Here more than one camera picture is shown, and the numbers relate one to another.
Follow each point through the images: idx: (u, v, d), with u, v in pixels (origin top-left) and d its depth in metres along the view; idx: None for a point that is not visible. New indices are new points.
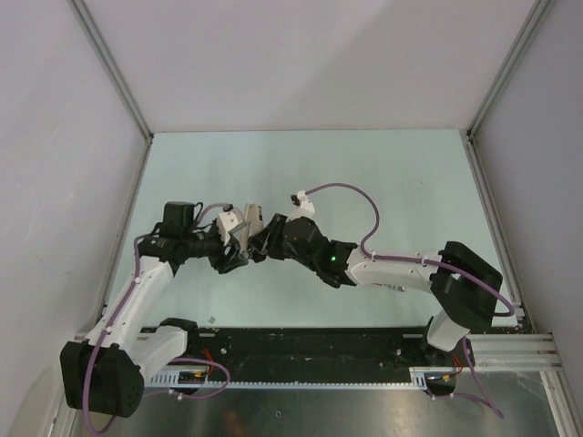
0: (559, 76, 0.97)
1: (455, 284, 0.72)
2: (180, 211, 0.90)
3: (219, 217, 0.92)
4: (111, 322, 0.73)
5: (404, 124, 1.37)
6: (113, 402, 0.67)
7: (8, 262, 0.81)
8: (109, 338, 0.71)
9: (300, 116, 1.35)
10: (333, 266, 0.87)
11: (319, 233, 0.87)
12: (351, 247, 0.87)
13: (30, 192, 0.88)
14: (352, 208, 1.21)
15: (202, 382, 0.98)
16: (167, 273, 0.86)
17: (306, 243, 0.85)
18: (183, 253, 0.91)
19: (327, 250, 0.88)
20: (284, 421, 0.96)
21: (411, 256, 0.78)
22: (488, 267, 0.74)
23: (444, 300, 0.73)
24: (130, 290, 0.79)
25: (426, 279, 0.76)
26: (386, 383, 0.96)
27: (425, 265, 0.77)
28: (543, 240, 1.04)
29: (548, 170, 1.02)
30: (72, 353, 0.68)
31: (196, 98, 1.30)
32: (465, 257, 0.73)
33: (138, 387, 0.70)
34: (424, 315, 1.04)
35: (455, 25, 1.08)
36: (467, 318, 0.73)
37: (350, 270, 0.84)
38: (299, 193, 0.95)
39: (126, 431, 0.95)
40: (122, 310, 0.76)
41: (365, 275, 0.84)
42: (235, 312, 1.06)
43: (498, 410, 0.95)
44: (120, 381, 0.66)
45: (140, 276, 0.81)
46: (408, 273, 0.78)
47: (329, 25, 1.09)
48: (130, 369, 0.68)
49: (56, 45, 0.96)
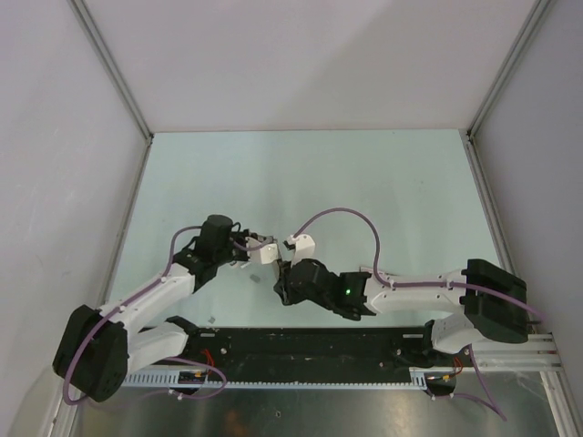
0: (557, 75, 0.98)
1: (485, 303, 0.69)
2: (216, 232, 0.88)
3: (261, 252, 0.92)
4: (126, 302, 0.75)
5: (404, 125, 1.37)
6: (90, 380, 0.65)
7: (8, 261, 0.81)
8: (117, 316, 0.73)
9: (299, 116, 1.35)
10: (349, 299, 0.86)
11: (324, 269, 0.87)
12: (365, 278, 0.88)
13: (31, 191, 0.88)
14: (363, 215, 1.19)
15: (201, 382, 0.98)
16: (189, 286, 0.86)
17: (313, 284, 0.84)
18: (210, 271, 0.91)
19: (342, 287, 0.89)
20: (284, 422, 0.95)
21: (434, 279, 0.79)
22: (510, 279, 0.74)
23: (478, 322, 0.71)
24: (152, 286, 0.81)
25: (455, 301, 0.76)
26: (386, 383, 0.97)
27: (452, 288, 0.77)
28: (544, 240, 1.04)
29: (549, 169, 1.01)
30: (81, 318, 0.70)
31: (196, 98, 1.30)
32: (489, 272, 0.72)
33: (118, 376, 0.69)
34: (423, 317, 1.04)
35: (456, 25, 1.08)
36: (501, 332, 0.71)
37: (369, 303, 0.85)
38: (290, 238, 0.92)
39: (126, 431, 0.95)
40: (139, 299, 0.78)
41: (385, 304, 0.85)
42: (237, 313, 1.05)
43: (502, 413, 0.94)
44: (108, 359, 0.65)
45: (166, 277, 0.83)
46: (434, 299, 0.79)
47: (330, 26, 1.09)
48: (123, 352, 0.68)
49: (56, 45, 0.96)
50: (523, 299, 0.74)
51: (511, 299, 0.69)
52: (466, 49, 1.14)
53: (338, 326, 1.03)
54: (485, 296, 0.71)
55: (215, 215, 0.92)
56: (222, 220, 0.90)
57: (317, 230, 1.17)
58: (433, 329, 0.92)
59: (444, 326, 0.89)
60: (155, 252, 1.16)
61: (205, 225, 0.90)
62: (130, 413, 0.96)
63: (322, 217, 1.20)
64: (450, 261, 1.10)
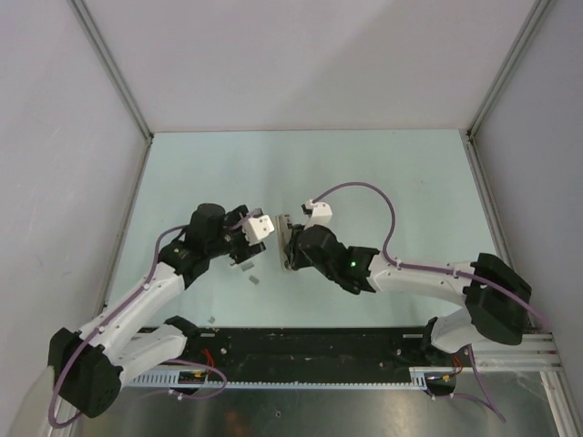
0: (557, 77, 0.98)
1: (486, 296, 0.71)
2: (208, 223, 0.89)
3: (251, 224, 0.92)
4: (105, 322, 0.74)
5: (404, 125, 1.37)
6: (80, 401, 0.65)
7: (8, 262, 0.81)
8: (98, 338, 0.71)
9: (299, 116, 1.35)
10: (352, 271, 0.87)
11: (333, 238, 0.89)
12: (373, 253, 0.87)
13: (30, 192, 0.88)
14: (357, 212, 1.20)
15: (201, 382, 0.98)
16: (176, 286, 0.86)
17: (321, 248, 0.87)
18: (201, 266, 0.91)
19: (348, 256, 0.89)
20: (284, 422, 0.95)
21: (442, 267, 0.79)
22: (518, 279, 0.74)
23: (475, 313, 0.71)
24: (135, 297, 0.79)
25: (458, 290, 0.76)
26: (386, 383, 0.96)
27: (456, 277, 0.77)
28: (543, 240, 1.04)
29: (549, 170, 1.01)
30: (64, 338, 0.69)
31: (196, 98, 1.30)
32: (497, 268, 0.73)
33: (111, 392, 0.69)
34: (424, 315, 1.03)
35: (455, 25, 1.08)
36: (496, 329, 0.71)
37: (372, 277, 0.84)
38: (308, 202, 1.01)
39: (126, 431, 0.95)
40: (120, 313, 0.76)
41: (387, 281, 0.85)
42: (236, 312, 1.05)
43: (500, 413, 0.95)
44: (95, 379, 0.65)
45: (148, 283, 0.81)
46: (438, 284, 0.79)
47: (330, 25, 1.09)
48: (110, 371, 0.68)
49: (56, 45, 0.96)
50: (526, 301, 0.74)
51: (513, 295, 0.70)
52: (465, 48, 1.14)
53: (337, 325, 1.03)
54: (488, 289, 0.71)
55: (206, 205, 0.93)
56: (214, 211, 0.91)
57: None
58: (434, 328, 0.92)
59: (444, 322, 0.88)
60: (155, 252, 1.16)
61: (195, 217, 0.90)
62: (130, 413, 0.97)
63: None
64: (450, 262, 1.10)
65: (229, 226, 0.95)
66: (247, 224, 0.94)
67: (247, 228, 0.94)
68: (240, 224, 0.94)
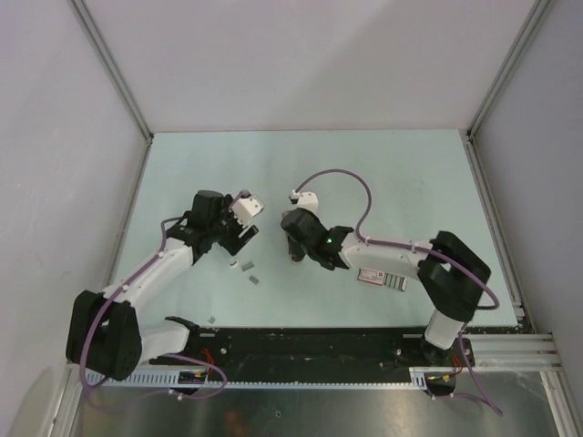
0: (556, 77, 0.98)
1: (441, 272, 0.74)
2: (210, 202, 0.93)
3: (243, 203, 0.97)
4: (128, 281, 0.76)
5: (404, 124, 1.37)
6: (107, 360, 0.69)
7: (8, 262, 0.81)
8: (123, 295, 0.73)
9: (299, 116, 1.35)
10: (328, 248, 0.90)
11: (311, 218, 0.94)
12: (347, 231, 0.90)
13: (31, 192, 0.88)
14: (341, 204, 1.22)
15: (201, 382, 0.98)
16: (187, 259, 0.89)
17: (297, 228, 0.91)
18: (206, 244, 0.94)
19: (324, 233, 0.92)
20: (284, 421, 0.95)
21: (402, 242, 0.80)
22: (476, 260, 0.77)
23: (429, 284, 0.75)
24: (150, 263, 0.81)
25: (414, 264, 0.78)
26: (385, 383, 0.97)
27: (415, 251, 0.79)
28: (543, 240, 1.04)
29: (549, 169, 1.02)
30: (84, 304, 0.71)
31: (196, 98, 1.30)
32: (455, 247, 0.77)
33: (134, 353, 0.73)
34: (424, 316, 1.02)
35: (455, 26, 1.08)
36: (450, 305, 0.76)
37: (343, 252, 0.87)
38: (292, 193, 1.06)
39: (126, 431, 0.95)
40: (141, 275, 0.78)
41: (357, 258, 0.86)
42: (236, 311, 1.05)
43: (496, 407, 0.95)
44: (121, 339, 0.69)
45: (163, 252, 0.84)
46: (398, 259, 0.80)
47: (330, 25, 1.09)
48: (133, 332, 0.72)
49: (56, 45, 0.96)
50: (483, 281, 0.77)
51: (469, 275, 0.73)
52: (465, 49, 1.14)
53: (336, 325, 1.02)
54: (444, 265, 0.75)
55: (206, 192, 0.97)
56: (213, 194, 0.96)
57: None
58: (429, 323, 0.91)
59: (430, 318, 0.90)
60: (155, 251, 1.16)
61: (196, 199, 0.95)
62: (130, 413, 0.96)
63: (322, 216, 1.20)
64: None
65: (226, 208, 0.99)
66: (238, 207, 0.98)
67: (238, 210, 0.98)
68: (231, 208, 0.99)
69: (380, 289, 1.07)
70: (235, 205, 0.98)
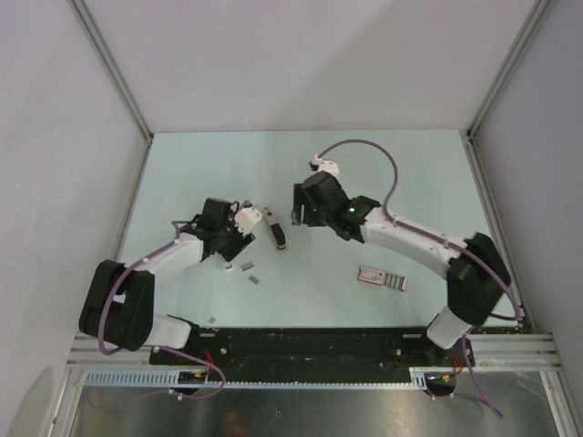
0: (556, 76, 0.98)
1: (470, 273, 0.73)
2: (219, 206, 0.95)
3: (246, 212, 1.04)
4: (148, 256, 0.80)
5: (404, 124, 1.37)
6: (121, 330, 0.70)
7: (8, 262, 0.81)
8: (142, 267, 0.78)
9: (299, 116, 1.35)
10: (349, 216, 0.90)
11: (334, 185, 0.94)
12: (373, 205, 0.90)
13: (31, 192, 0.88)
14: None
15: (201, 382, 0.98)
16: (198, 254, 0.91)
17: (319, 189, 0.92)
18: (215, 244, 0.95)
19: (344, 199, 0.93)
20: (284, 421, 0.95)
21: (435, 235, 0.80)
22: (503, 268, 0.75)
23: (453, 281, 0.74)
24: (168, 247, 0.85)
25: (444, 259, 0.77)
26: (385, 383, 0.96)
27: (447, 247, 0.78)
28: (543, 239, 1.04)
29: (549, 168, 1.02)
30: (104, 273, 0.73)
31: (196, 98, 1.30)
32: (489, 251, 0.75)
33: (147, 325, 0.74)
34: (424, 316, 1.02)
35: (455, 26, 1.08)
36: (465, 306, 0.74)
37: (366, 227, 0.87)
38: (315, 159, 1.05)
39: (126, 431, 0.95)
40: (159, 254, 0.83)
41: (379, 235, 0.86)
42: (236, 310, 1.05)
43: (497, 411, 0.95)
44: (137, 308, 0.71)
45: (179, 239, 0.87)
46: (427, 249, 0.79)
47: (330, 25, 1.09)
48: (149, 302, 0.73)
49: (56, 45, 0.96)
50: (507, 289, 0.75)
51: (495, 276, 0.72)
52: (465, 49, 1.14)
53: (336, 325, 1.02)
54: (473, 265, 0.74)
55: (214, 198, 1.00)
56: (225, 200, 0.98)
57: (316, 231, 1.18)
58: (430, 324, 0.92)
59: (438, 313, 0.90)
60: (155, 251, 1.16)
61: (207, 202, 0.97)
62: (130, 413, 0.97)
63: None
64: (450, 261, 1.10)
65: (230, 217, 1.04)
66: (240, 217, 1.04)
67: (240, 219, 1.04)
68: (233, 218, 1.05)
69: (381, 288, 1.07)
70: (239, 215, 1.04)
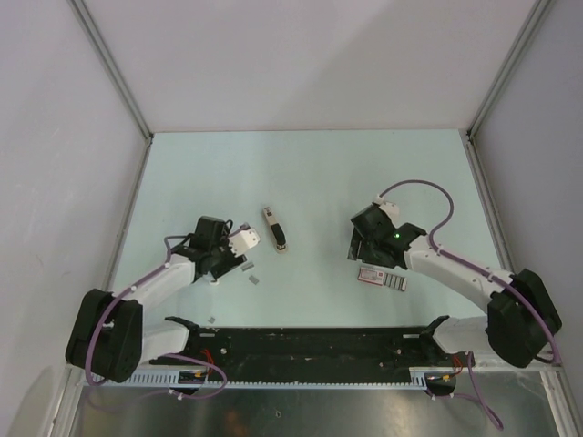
0: (556, 79, 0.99)
1: (513, 309, 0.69)
2: (213, 224, 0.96)
3: (243, 235, 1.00)
4: (138, 283, 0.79)
5: (404, 124, 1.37)
6: (108, 360, 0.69)
7: (9, 262, 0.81)
8: (130, 295, 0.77)
9: (299, 116, 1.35)
10: (393, 241, 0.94)
11: (380, 214, 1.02)
12: (419, 232, 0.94)
13: (31, 191, 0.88)
14: (323, 188, 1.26)
15: (201, 382, 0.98)
16: (189, 275, 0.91)
17: (364, 218, 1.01)
18: (208, 263, 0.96)
19: (389, 228, 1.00)
20: (284, 421, 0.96)
21: (479, 268, 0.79)
22: (548, 309, 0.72)
23: (495, 317, 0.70)
24: (158, 271, 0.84)
25: (485, 292, 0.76)
26: (385, 383, 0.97)
27: (491, 280, 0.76)
28: (544, 241, 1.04)
29: (549, 171, 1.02)
30: (91, 303, 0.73)
31: (196, 98, 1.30)
32: (536, 288, 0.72)
33: (134, 356, 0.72)
34: (424, 316, 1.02)
35: (455, 26, 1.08)
36: (508, 346, 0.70)
37: (410, 253, 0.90)
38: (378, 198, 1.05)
39: (126, 431, 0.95)
40: (148, 280, 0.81)
41: (424, 263, 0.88)
42: (235, 310, 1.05)
43: (499, 421, 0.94)
44: (125, 337, 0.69)
45: (169, 263, 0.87)
46: (469, 281, 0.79)
47: (330, 25, 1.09)
48: (138, 330, 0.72)
49: (56, 45, 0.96)
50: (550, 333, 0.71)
51: (536, 316, 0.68)
52: (465, 49, 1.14)
53: (336, 325, 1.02)
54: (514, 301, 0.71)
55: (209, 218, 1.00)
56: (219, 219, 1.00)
57: (316, 232, 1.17)
58: (441, 325, 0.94)
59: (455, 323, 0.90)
60: (156, 252, 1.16)
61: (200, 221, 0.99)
62: (130, 413, 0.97)
63: (322, 218, 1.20)
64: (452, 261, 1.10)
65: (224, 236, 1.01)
66: (238, 237, 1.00)
67: (236, 242, 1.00)
68: (229, 238, 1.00)
69: (381, 289, 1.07)
70: (234, 237, 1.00)
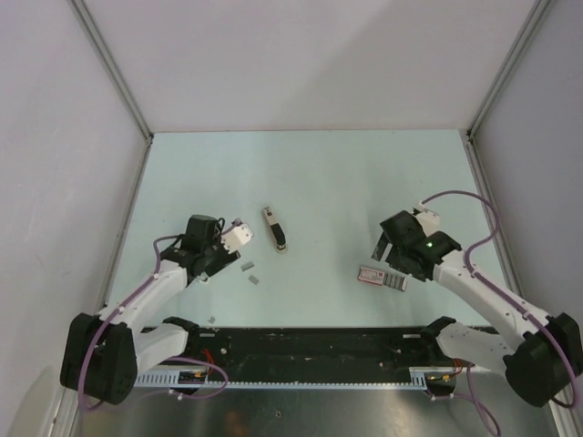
0: (556, 82, 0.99)
1: (543, 354, 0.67)
2: (204, 224, 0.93)
3: (236, 230, 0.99)
4: (125, 303, 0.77)
5: (404, 124, 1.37)
6: (104, 383, 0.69)
7: (9, 262, 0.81)
8: (119, 317, 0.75)
9: (299, 116, 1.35)
10: (425, 250, 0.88)
11: (411, 219, 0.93)
12: (454, 246, 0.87)
13: (31, 192, 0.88)
14: (323, 188, 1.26)
15: (201, 382, 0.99)
16: (182, 279, 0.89)
17: (394, 224, 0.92)
18: (200, 264, 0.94)
19: (421, 237, 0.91)
20: (284, 421, 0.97)
21: (516, 302, 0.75)
22: (578, 358, 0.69)
23: (521, 356, 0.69)
24: (147, 284, 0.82)
25: (517, 331, 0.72)
26: (384, 383, 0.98)
27: (526, 319, 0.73)
28: (543, 243, 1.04)
29: (549, 173, 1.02)
30: (81, 327, 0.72)
31: (196, 98, 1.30)
32: (572, 336, 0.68)
33: (129, 376, 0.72)
34: (424, 316, 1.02)
35: (455, 26, 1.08)
36: (528, 384, 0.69)
37: (441, 267, 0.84)
38: (420, 205, 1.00)
39: (127, 430, 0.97)
40: (137, 299, 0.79)
41: (454, 281, 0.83)
42: (235, 309, 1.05)
43: (498, 428, 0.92)
44: (117, 361, 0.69)
45: (158, 274, 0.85)
46: (503, 315, 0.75)
47: (330, 25, 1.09)
48: (130, 350, 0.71)
49: (56, 46, 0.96)
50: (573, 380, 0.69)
51: (567, 363, 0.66)
52: (465, 49, 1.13)
53: (336, 325, 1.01)
54: (547, 346, 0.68)
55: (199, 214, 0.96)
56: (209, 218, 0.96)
57: (316, 232, 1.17)
58: (446, 328, 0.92)
59: (464, 334, 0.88)
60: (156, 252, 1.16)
61: (189, 221, 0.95)
62: (132, 414, 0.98)
63: (323, 218, 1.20)
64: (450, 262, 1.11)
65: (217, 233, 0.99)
66: (230, 233, 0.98)
67: (229, 238, 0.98)
68: (221, 235, 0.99)
69: (381, 288, 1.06)
70: (227, 233, 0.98)
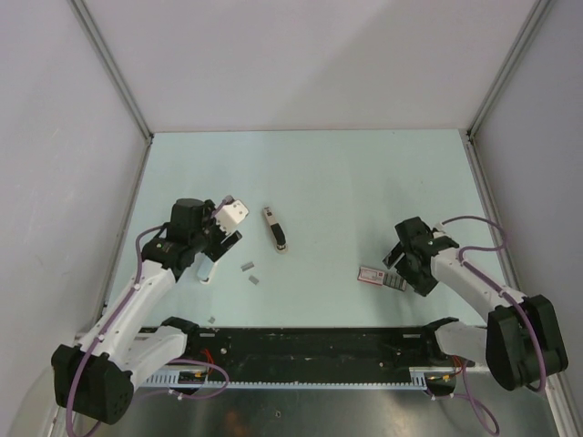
0: (557, 81, 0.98)
1: (511, 327, 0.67)
2: (188, 214, 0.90)
3: (226, 209, 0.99)
4: (104, 330, 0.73)
5: (404, 124, 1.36)
6: (98, 410, 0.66)
7: (8, 262, 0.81)
8: (99, 347, 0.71)
9: (300, 116, 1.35)
10: (425, 248, 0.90)
11: (423, 224, 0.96)
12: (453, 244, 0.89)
13: (30, 192, 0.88)
14: (323, 188, 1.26)
15: (202, 382, 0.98)
16: (168, 278, 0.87)
17: (404, 225, 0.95)
18: (189, 257, 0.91)
19: (428, 238, 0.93)
20: (284, 421, 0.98)
21: (496, 282, 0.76)
22: (556, 343, 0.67)
23: (489, 328, 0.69)
24: (128, 299, 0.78)
25: (492, 305, 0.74)
26: (384, 383, 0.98)
27: (501, 296, 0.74)
28: (543, 241, 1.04)
29: (550, 171, 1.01)
30: (62, 360, 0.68)
31: (196, 98, 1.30)
32: (545, 315, 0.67)
33: (126, 394, 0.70)
34: (424, 316, 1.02)
35: (455, 25, 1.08)
36: (497, 362, 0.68)
37: (436, 258, 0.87)
38: (440, 224, 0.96)
39: (127, 430, 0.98)
40: (116, 320, 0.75)
41: (445, 271, 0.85)
42: (235, 309, 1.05)
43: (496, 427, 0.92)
44: (106, 391, 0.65)
45: (139, 282, 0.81)
46: (481, 293, 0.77)
47: (330, 25, 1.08)
48: (117, 370, 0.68)
49: (56, 46, 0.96)
50: (550, 371, 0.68)
51: (536, 347, 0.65)
52: (465, 50, 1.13)
53: (336, 325, 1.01)
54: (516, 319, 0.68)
55: (184, 200, 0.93)
56: (194, 202, 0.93)
57: (317, 232, 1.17)
58: (446, 324, 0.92)
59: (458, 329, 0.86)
60: None
61: (174, 210, 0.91)
62: (133, 414, 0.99)
63: (322, 218, 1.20)
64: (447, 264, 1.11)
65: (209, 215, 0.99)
66: (222, 214, 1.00)
67: (222, 218, 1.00)
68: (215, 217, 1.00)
69: (381, 288, 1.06)
70: (219, 213, 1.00)
